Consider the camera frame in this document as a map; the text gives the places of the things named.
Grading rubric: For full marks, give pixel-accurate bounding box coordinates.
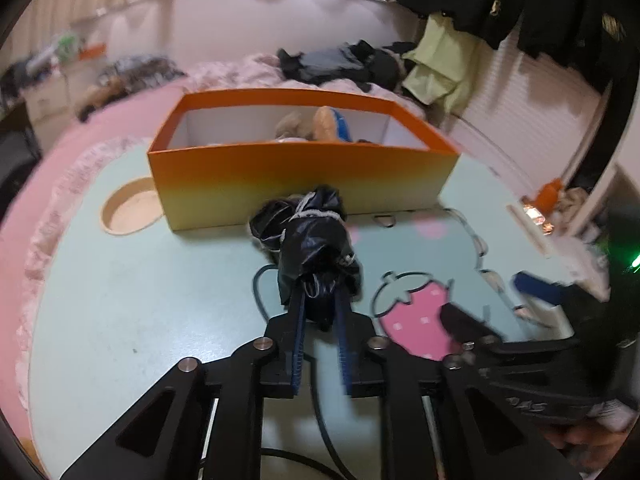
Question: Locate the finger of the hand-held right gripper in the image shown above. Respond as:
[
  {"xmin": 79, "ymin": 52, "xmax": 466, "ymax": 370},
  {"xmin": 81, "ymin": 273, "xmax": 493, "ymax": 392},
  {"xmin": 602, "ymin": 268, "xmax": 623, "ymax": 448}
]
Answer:
[
  {"xmin": 514, "ymin": 271, "xmax": 576, "ymax": 311},
  {"xmin": 439, "ymin": 302, "xmax": 506, "ymax": 356}
]

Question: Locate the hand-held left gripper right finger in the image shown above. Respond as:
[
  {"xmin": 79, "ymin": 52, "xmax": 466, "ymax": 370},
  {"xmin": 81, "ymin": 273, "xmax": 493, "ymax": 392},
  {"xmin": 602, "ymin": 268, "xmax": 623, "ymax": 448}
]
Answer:
[{"xmin": 334, "ymin": 285, "xmax": 583, "ymax": 480}]

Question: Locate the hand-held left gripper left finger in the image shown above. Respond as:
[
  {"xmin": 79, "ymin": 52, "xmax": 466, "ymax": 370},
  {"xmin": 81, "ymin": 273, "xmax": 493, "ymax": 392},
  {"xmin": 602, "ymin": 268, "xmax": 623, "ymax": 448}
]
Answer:
[{"xmin": 60, "ymin": 289, "xmax": 308, "ymax": 480}]

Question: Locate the black lace-trimmed garment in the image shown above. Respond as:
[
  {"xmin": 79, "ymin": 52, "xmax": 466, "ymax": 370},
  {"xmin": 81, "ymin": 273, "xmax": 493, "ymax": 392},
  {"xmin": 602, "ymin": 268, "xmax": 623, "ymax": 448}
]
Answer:
[{"xmin": 248, "ymin": 186, "xmax": 363, "ymax": 333}]

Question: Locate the orange cardboard box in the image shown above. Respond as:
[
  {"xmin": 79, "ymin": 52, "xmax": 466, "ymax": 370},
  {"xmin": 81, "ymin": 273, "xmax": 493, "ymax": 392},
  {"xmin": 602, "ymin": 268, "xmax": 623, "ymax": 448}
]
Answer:
[{"xmin": 146, "ymin": 89, "xmax": 461, "ymax": 232}]

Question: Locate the beige fluffy plush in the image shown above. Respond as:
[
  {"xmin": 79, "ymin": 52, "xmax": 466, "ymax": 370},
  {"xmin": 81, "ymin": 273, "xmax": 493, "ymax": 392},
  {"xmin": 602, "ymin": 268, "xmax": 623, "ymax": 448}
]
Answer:
[{"xmin": 274, "ymin": 110, "xmax": 318, "ymax": 142}]

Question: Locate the beige cloth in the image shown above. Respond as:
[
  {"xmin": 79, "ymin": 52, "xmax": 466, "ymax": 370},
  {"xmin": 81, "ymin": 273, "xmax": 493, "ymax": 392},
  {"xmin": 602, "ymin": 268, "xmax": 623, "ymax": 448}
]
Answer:
[{"xmin": 557, "ymin": 187, "xmax": 596, "ymax": 233}]

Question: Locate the orange bottle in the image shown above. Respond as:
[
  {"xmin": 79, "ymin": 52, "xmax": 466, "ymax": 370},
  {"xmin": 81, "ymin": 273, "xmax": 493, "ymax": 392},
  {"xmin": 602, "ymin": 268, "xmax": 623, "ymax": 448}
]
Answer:
[{"xmin": 532, "ymin": 178, "xmax": 566, "ymax": 213}]

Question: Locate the white slatted panel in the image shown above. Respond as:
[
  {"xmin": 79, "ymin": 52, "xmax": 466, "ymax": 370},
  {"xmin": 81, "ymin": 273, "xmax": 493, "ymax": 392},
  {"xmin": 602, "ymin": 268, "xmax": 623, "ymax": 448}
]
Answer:
[{"xmin": 460, "ymin": 50, "xmax": 601, "ymax": 171}]

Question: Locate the light green hanging garment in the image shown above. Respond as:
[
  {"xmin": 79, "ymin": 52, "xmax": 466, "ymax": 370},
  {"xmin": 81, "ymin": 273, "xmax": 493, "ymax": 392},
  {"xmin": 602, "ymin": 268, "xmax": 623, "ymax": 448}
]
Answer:
[{"xmin": 402, "ymin": 12, "xmax": 481, "ymax": 111}]

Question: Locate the pile of dark clothes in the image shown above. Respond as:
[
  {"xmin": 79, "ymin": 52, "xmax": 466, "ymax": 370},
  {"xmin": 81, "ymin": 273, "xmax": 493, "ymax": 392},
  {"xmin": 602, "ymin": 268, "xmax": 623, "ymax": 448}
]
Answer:
[{"xmin": 277, "ymin": 40, "xmax": 416, "ymax": 93}]

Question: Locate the patterned grey clothes pile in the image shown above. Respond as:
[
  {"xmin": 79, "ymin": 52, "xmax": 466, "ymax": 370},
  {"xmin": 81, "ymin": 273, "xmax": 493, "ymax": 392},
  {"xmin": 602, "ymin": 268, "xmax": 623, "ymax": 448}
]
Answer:
[{"xmin": 97, "ymin": 55, "xmax": 186, "ymax": 86}]

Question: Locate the tan garment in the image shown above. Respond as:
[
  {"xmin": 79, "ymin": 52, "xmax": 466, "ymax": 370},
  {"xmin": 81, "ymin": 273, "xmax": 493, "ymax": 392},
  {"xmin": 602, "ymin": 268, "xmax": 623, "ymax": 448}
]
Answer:
[{"xmin": 75, "ymin": 77, "xmax": 126, "ymax": 121}]

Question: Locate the white padded headboard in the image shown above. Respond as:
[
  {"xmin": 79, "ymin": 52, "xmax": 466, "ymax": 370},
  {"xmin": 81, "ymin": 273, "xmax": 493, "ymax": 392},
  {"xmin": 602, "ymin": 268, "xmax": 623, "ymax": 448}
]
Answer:
[{"xmin": 65, "ymin": 0, "xmax": 426, "ymax": 86}]

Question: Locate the white nightstand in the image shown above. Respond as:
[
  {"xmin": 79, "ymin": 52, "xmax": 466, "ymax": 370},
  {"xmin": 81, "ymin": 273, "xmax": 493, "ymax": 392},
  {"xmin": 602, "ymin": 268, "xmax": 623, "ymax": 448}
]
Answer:
[{"xmin": 25, "ymin": 60, "xmax": 108, "ymax": 121}]

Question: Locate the pile of assorted clutter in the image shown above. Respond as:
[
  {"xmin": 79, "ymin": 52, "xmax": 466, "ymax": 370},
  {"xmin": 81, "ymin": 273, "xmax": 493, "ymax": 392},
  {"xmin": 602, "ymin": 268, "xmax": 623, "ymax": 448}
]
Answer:
[{"xmin": 0, "ymin": 52, "xmax": 66, "ymax": 98}]

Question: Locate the black cable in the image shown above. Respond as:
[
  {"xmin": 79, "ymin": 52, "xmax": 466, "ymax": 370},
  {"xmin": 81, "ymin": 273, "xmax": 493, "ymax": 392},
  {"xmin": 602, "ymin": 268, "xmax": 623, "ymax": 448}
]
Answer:
[{"xmin": 252, "ymin": 264, "xmax": 361, "ymax": 480}]

